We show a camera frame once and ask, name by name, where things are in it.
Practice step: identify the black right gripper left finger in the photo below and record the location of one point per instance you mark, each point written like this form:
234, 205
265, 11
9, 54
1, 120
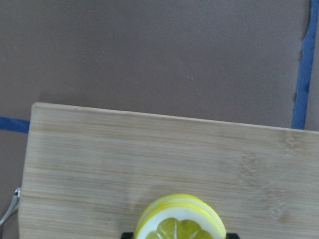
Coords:
127, 235

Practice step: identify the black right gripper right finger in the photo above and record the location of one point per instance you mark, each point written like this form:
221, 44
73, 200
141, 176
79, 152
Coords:
232, 236

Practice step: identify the bamboo cutting board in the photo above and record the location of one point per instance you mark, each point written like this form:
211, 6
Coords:
90, 173

